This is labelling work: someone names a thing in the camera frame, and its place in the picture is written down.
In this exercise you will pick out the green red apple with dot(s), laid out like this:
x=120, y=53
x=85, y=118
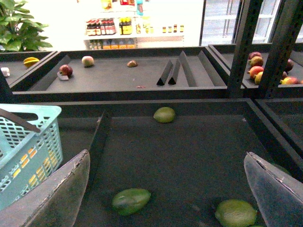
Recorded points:
x=87, y=61

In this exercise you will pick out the brown plastic basket handle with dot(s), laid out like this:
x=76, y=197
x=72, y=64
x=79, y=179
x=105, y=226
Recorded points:
x=16, y=119

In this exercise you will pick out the yellow star fruit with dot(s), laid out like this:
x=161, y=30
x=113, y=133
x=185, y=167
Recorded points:
x=30, y=61

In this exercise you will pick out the grocery shelf with bottles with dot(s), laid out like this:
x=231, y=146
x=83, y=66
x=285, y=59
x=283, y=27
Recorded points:
x=127, y=24

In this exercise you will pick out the green mango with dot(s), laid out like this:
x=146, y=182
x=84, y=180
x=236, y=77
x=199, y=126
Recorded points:
x=130, y=201
x=235, y=213
x=164, y=115

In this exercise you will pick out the black rear display tray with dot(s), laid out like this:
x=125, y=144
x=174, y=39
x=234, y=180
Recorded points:
x=110, y=78

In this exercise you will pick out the black display tray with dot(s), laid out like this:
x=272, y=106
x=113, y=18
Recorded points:
x=110, y=78
x=189, y=165

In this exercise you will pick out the light blue plastic basket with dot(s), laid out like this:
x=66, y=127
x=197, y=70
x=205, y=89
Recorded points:
x=27, y=157

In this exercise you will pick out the black tray divider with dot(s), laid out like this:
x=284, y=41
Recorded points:
x=165, y=74
x=174, y=77

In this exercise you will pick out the black shelf post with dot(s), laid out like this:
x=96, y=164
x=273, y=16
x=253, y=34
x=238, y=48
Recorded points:
x=287, y=31
x=250, y=10

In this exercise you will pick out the glass door refrigerator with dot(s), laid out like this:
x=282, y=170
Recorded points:
x=221, y=19

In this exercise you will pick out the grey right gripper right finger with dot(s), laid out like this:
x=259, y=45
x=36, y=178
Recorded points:
x=279, y=196

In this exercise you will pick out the green potted plant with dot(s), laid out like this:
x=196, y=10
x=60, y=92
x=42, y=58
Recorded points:
x=18, y=30

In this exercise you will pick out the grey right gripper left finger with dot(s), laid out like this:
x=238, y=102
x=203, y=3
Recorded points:
x=56, y=201

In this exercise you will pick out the brown fruit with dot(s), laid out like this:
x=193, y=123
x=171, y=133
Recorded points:
x=132, y=63

